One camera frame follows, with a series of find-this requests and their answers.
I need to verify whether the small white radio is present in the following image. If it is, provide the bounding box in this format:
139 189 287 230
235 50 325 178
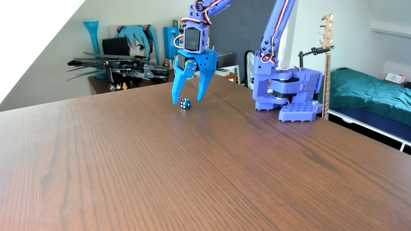
385 73 406 84

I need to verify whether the dark blue mattress sheet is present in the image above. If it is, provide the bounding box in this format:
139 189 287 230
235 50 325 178
329 107 411 144

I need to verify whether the dark wooden side desk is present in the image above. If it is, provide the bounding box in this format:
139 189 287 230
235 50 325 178
88 66 176 95

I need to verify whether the white bed frame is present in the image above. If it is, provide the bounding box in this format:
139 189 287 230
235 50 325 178
328 109 411 152

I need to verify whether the white wall shelf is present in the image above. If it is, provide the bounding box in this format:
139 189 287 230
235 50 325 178
371 22 411 39

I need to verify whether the blue glass vase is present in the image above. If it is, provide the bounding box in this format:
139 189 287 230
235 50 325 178
83 21 108 79

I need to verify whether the wooden bass guitar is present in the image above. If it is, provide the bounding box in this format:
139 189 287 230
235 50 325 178
319 13 336 120

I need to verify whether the black framed oval object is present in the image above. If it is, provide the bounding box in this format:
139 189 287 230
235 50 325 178
244 50 256 89

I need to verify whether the white picture frame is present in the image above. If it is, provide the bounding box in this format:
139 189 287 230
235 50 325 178
224 65 241 84

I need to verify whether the black helicopter model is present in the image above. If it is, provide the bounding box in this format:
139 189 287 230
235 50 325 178
66 52 170 85

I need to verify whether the bed with teal blanket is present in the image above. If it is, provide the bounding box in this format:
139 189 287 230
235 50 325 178
329 67 411 126

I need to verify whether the tall blue box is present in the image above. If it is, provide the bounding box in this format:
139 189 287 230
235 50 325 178
163 27 179 60

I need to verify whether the teal-haired anime girl picture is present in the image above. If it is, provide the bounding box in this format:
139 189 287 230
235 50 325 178
109 24 159 65

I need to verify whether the red white black servo cable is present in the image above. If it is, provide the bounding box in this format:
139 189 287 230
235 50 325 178
173 0 302 72

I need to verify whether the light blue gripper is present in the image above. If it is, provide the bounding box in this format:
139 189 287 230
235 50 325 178
171 48 218 106

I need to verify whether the black rectangular box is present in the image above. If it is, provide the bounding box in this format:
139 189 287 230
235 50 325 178
102 37 130 56

